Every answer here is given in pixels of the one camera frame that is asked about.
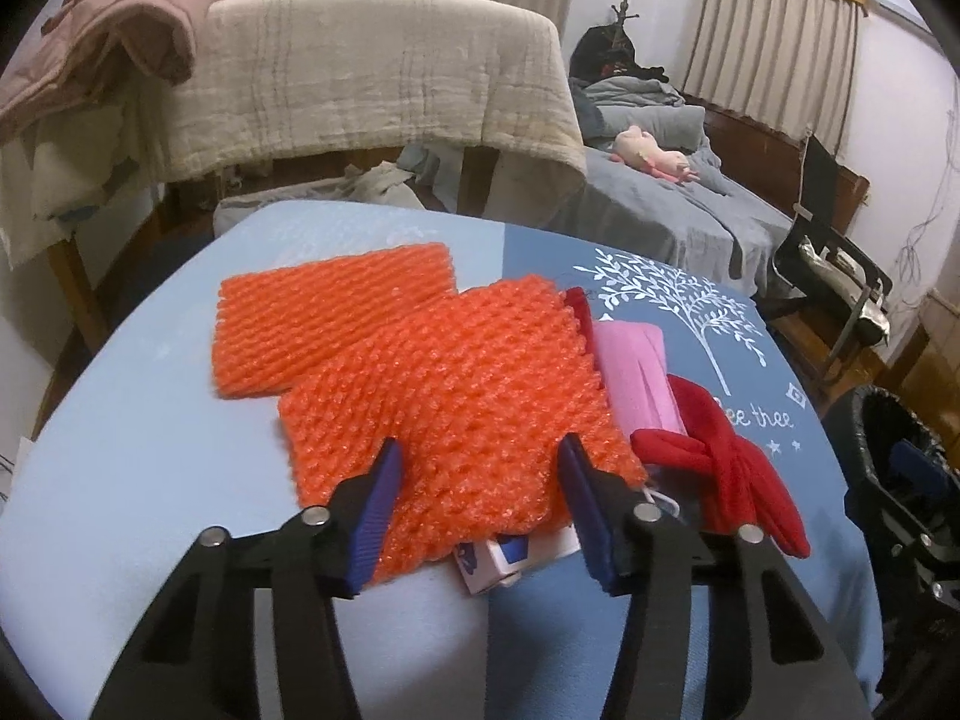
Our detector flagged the pale bundled bedding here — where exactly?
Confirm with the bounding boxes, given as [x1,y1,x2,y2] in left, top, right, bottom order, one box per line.
[341,142,443,211]

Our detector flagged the orange foam net sleeve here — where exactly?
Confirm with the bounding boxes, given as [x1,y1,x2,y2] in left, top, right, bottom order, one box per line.
[277,274,650,586]
[212,241,458,400]

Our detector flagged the small white box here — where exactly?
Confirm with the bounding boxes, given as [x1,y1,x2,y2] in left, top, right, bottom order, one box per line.
[454,521,593,597]

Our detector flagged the grey rumpled duvet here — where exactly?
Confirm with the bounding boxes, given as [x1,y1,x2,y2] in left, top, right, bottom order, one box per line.
[581,75,721,166]

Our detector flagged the dark wooden headboard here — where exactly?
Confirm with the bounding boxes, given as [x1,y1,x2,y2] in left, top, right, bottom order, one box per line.
[679,90,871,226]

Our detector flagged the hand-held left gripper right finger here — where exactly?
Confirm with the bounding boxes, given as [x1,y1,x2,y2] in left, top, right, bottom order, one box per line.
[559,433,875,720]

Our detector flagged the white hanging cloth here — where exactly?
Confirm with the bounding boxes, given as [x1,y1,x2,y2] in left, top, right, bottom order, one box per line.
[0,101,170,271]

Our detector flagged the beige window curtain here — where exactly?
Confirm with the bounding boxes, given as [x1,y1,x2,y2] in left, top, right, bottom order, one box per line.
[681,0,860,166]

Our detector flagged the black hanging clothing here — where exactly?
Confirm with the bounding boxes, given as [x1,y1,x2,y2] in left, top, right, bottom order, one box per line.
[568,24,687,87]

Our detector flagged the black bag lined trash bin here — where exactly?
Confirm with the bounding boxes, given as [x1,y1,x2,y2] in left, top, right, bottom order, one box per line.
[825,384,960,698]

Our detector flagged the silver satin cushion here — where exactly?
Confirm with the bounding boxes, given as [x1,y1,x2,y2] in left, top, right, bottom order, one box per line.
[795,236,893,342]

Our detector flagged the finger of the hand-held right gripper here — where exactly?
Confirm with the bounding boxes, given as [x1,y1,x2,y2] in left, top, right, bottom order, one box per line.
[889,439,960,511]
[844,481,960,616]

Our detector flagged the pink padded jacket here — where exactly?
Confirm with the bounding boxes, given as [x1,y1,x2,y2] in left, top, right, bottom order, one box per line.
[0,0,237,143]

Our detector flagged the pink cloth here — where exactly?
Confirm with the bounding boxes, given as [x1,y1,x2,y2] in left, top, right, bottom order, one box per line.
[592,319,687,437]

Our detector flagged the red knotted cloth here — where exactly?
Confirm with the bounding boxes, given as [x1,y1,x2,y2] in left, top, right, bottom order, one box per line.
[562,287,812,560]

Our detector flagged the beige quilted blanket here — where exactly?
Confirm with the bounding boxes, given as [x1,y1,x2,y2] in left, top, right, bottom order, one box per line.
[161,0,590,185]

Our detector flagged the black cantilever chair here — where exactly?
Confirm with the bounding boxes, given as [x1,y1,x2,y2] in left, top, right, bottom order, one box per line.
[757,133,893,391]

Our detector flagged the white air conditioner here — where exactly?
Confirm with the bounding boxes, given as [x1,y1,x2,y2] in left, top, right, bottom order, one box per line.
[866,0,938,35]

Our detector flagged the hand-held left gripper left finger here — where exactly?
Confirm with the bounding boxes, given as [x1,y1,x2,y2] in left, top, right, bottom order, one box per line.
[90,439,406,720]

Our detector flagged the pink plush toy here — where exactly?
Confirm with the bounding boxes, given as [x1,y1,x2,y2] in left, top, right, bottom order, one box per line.
[609,126,702,185]

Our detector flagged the hanging wall cables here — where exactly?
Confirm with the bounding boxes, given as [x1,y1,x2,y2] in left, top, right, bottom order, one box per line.
[896,82,960,308]

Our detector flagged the bed with grey sheet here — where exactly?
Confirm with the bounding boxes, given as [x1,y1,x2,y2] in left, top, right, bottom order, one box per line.
[555,142,796,293]

